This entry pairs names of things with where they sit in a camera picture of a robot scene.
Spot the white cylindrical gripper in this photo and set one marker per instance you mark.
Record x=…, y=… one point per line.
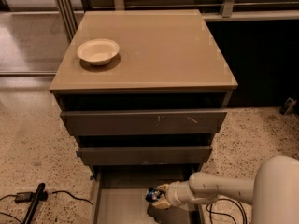
x=176, y=193

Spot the black rod on floor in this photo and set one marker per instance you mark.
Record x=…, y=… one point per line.
x=39, y=195

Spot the grey top drawer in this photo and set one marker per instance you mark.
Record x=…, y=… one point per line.
x=146, y=122

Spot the white paper bowl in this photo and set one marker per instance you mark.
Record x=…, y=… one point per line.
x=98, y=51

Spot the grey open bottom drawer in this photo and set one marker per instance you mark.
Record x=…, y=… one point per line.
x=120, y=192

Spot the grey middle drawer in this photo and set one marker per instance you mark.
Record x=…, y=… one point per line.
x=115, y=156

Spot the metal shelf rack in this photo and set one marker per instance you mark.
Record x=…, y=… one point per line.
x=270, y=12

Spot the blue pepsi can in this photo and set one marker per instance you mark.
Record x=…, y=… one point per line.
x=153, y=195

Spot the grey drawer cabinet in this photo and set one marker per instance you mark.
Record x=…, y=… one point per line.
x=168, y=60

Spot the black power adapter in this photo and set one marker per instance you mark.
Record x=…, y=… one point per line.
x=23, y=197

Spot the dark small floor object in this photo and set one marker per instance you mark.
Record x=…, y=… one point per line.
x=288, y=106

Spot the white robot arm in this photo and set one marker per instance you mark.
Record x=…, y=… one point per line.
x=273, y=193

